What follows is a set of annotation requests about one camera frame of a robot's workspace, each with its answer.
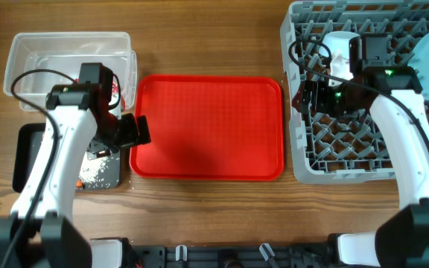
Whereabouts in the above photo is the pile of white rice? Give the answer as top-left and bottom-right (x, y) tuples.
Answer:
(77, 153), (121, 191)

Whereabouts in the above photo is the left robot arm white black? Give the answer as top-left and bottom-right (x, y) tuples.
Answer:
(0, 63), (151, 267)

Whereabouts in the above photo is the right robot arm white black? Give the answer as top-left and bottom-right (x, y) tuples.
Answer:
(292, 31), (429, 267)

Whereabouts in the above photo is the orange carrot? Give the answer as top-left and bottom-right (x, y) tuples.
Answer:
(76, 180), (84, 189)

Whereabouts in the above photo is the black tray bin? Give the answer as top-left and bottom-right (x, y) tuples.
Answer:
(12, 122), (123, 194)

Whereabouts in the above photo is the red serving tray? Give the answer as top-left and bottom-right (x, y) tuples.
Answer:
(129, 74), (285, 182)

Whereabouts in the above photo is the clear plastic bin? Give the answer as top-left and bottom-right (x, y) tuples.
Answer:
(3, 31), (137, 109)

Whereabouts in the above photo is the grey dishwasher rack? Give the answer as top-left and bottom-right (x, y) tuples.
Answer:
(280, 1), (429, 184)

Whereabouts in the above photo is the red snack wrapper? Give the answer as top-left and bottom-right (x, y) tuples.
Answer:
(110, 82), (119, 107)

